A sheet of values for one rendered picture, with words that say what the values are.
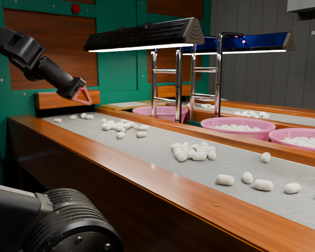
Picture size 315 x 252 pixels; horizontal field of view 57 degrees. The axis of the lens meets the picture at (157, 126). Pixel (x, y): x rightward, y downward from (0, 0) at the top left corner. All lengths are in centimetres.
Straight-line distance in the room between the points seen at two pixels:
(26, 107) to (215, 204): 109
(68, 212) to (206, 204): 21
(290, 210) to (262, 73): 330
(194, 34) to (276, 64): 287
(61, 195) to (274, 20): 348
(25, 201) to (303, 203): 46
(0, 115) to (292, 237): 122
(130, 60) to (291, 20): 232
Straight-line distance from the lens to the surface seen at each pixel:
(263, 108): 162
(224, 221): 44
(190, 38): 84
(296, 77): 353
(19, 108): 142
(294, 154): 81
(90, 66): 155
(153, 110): 124
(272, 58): 372
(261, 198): 59
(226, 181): 62
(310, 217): 55
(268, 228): 44
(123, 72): 164
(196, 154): 75
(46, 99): 138
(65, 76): 92
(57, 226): 39
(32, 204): 43
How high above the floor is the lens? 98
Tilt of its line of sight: 12 degrees down
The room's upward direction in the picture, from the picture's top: straight up
